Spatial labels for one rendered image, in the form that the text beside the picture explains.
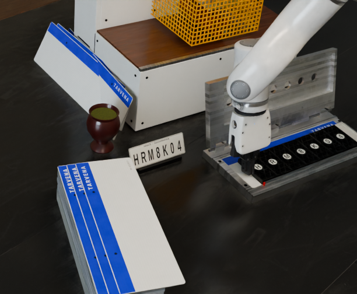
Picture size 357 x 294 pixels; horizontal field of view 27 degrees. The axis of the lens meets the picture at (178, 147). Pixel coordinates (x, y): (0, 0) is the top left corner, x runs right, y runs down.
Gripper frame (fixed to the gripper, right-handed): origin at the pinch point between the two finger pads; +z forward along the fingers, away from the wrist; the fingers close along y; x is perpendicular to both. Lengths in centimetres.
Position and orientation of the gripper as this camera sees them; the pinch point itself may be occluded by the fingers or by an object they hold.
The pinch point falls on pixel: (248, 165)
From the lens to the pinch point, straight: 180.9
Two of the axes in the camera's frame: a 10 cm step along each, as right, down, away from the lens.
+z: 0.1, 8.9, 4.5
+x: -5.7, -3.6, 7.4
